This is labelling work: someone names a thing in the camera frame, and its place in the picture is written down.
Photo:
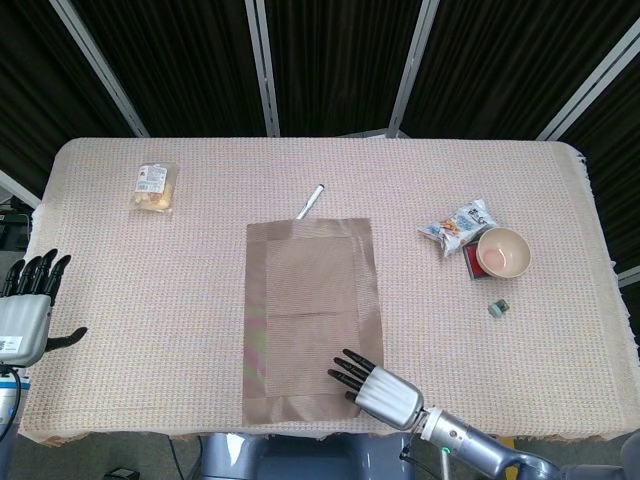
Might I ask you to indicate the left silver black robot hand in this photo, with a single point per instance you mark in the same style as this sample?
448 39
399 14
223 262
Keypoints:
25 320

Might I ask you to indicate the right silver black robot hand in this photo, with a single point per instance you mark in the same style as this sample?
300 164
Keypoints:
390 395

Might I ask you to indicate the brown woven placemat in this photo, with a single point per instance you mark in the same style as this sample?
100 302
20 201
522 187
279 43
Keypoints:
310 300

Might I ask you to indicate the small beige bowl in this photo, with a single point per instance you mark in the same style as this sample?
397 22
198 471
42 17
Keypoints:
515 250

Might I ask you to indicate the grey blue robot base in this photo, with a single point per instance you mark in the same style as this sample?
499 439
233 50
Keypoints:
300 460

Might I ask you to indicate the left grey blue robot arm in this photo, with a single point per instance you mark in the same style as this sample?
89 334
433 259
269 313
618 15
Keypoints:
7 400

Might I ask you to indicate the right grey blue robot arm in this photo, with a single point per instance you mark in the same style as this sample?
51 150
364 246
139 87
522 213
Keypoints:
475 435

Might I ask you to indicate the black equipment stand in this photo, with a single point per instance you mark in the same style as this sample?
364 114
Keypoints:
12 230

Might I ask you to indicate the small teal block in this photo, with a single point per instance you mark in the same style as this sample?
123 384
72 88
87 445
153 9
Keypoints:
498 308

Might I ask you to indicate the red ink pad case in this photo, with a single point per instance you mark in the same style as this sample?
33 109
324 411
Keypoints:
471 262

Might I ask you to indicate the clear bag of pastries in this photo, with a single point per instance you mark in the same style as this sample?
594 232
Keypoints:
152 192

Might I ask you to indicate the black floor box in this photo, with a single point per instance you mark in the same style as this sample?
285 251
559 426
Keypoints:
122 474

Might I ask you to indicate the crumpled white blue snack packet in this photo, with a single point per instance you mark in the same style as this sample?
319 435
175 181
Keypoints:
460 222

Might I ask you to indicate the white marker pen blue cap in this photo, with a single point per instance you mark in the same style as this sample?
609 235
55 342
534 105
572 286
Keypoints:
312 200

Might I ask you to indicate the dark pleated partition panel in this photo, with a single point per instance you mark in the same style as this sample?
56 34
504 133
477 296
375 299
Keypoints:
190 65
40 100
620 150
510 60
340 65

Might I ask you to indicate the yellow post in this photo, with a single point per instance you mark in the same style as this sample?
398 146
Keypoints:
509 444

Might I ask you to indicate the white partition post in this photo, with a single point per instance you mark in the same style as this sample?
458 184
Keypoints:
17 187
412 65
590 80
262 65
100 70
631 276

